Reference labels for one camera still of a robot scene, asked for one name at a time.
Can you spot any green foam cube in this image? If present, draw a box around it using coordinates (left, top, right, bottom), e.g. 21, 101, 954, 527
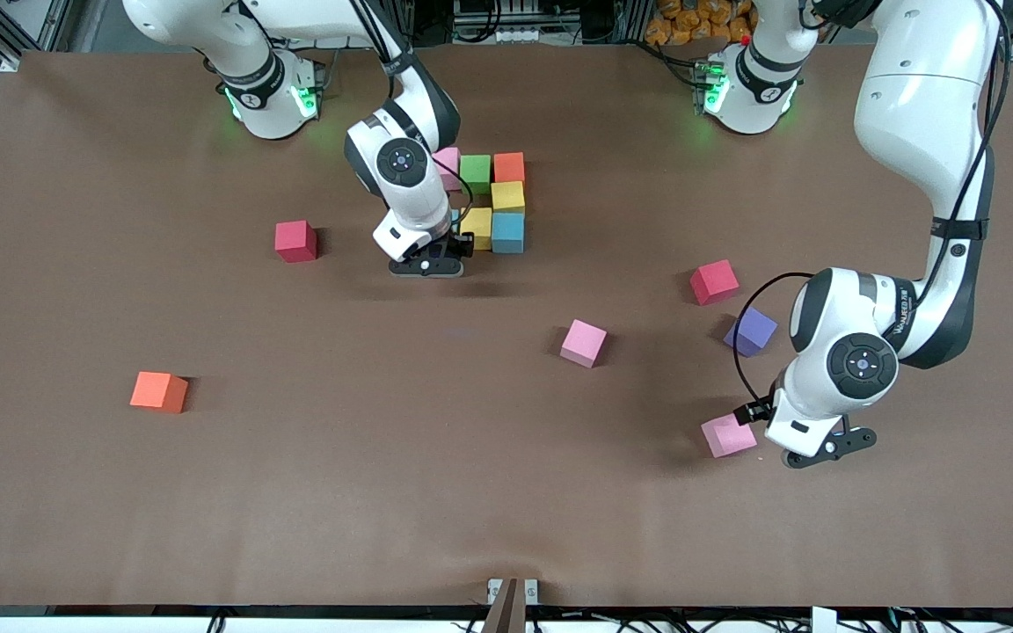
459, 154, 493, 195

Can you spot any pink foam cube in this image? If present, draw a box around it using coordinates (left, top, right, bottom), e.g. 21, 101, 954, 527
701, 413, 758, 459
560, 319, 609, 368
434, 147, 463, 193

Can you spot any purple foam cube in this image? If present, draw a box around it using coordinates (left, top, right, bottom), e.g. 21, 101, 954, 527
723, 307, 779, 358

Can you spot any brown paper table cover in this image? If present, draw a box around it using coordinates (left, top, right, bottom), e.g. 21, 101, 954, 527
0, 42, 1013, 609

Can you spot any red foam cube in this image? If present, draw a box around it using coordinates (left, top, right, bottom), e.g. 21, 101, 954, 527
274, 220, 318, 264
689, 259, 741, 307

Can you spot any metal equipment rack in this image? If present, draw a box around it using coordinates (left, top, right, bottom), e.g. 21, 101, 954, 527
452, 0, 544, 45

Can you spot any bag of orange items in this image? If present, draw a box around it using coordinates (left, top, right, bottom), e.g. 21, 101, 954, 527
645, 0, 758, 47

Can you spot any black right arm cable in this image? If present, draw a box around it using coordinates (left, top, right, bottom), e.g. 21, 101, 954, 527
344, 0, 474, 225

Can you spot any small metal bracket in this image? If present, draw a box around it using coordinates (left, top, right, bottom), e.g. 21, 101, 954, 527
487, 578, 540, 606

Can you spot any grey camera support post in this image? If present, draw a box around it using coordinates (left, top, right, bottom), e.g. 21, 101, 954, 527
481, 578, 528, 633

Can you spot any white table edge rail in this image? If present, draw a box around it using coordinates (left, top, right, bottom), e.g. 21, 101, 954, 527
0, 605, 1013, 633

